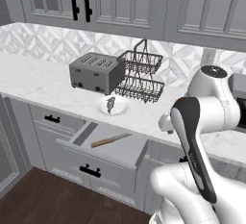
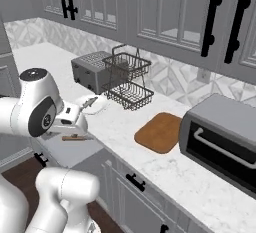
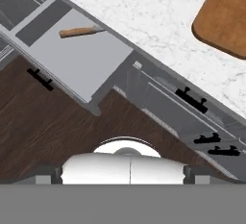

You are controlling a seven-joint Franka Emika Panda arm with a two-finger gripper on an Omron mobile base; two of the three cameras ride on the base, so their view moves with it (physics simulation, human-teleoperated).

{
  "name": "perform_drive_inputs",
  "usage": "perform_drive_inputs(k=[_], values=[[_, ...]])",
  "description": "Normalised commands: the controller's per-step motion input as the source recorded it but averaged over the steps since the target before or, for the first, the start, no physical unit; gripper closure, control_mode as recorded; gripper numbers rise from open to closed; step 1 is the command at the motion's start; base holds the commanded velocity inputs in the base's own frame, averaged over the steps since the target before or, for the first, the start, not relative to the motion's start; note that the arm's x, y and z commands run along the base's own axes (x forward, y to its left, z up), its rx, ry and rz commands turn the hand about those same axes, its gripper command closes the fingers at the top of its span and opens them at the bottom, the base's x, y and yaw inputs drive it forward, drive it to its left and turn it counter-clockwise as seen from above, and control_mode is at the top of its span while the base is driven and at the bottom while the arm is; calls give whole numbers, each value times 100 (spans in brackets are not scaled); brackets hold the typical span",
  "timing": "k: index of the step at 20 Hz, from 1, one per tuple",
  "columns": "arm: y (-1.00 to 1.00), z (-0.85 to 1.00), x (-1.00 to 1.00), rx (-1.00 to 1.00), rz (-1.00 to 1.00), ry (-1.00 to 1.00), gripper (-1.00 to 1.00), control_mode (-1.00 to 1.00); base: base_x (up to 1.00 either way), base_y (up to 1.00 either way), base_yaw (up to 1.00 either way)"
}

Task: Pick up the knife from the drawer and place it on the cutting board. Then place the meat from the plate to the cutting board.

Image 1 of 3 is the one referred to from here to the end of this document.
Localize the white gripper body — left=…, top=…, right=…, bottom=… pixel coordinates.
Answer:
left=158, top=109, right=177, bottom=136

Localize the white round plate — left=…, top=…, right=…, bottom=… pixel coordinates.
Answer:
left=94, top=95, right=133, bottom=117

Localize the grey piece of meat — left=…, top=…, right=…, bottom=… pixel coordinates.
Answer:
left=105, top=96, right=117, bottom=115

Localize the grey open drawer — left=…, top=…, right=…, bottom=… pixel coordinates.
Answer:
left=55, top=120, right=150, bottom=211

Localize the small grey drawer front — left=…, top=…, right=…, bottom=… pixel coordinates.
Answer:
left=29, top=103, right=87, bottom=134

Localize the grey lower cupboard door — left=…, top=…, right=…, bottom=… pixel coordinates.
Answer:
left=143, top=139, right=188, bottom=216

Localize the grey box appliance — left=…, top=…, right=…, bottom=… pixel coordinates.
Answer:
left=230, top=72, right=246, bottom=99

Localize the grey four-slot toaster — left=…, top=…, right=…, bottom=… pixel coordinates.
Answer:
left=68, top=51, right=126, bottom=96

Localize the grey lower cupboard front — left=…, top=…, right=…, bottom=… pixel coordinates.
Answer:
left=33, top=120, right=82, bottom=185

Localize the grey corner cupboard door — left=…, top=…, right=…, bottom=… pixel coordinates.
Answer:
left=0, top=95, right=34, bottom=197

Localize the dark two-tier wire stand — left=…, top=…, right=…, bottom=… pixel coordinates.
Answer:
left=113, top=37, right=166, bottom=104

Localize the wooden-handled knife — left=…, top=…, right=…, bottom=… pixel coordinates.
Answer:
left=90, top=133, right=134, bottom=149

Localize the black drawer handle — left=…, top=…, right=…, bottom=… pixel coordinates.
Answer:
left=43, top=113, right=62, bottom=124
left=79, top=163, right=103, bottom=179

